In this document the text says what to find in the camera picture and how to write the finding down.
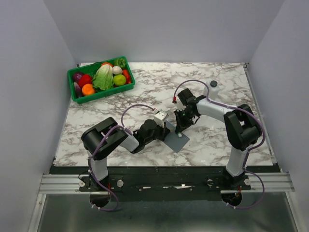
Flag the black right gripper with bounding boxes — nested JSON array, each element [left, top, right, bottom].
[[173, 108, 195, 133]]

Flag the aluminium frame rail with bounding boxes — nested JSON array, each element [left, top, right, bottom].
[[27, 174, 90, 232]]

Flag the white plastic bottle black cap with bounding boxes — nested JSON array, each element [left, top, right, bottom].
[[206, 80, 220, 100]]

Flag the orange carrot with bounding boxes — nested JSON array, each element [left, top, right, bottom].
[[122, 70, 132, 84]]

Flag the white mushroom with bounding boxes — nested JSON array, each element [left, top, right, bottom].
[[112, 66, 123, 75]]

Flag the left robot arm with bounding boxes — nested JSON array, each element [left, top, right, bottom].
[[81, 117, 170, 191]]

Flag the green lettuce leaf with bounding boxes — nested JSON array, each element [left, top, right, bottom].
[[92, 64, 113, 91]]

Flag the green bell pepper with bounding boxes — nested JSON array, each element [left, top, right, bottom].
[[114, 58, 126, 69]]

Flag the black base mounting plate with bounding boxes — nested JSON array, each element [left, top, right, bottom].
[[50, 166, 291, 206]]

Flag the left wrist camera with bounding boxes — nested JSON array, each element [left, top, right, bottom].
[[154, 111, 169, 127]]

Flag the green apple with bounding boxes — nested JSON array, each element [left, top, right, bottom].
[[113, 74, 126, 87]]

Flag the green plastic vegetable bin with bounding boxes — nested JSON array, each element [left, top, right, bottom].
[[68, 57, 135, 104]]

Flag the orange fruit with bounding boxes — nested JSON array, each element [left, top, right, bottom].
[[82, 84, 96, 96]]

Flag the purple onion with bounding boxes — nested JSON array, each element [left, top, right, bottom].
[[72, 72, 84, 83]]

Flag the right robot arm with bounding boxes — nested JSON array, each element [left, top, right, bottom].
[[172, 88, 264, 189]]

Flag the red tomato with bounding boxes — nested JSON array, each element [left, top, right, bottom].
[[77, 74, 92, 88]]

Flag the grey envelope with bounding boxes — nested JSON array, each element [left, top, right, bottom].
[[164, 121, 190, 153]]

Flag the purple eggplant slice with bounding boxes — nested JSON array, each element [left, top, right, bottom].
[[73, 82, 84, 98]]

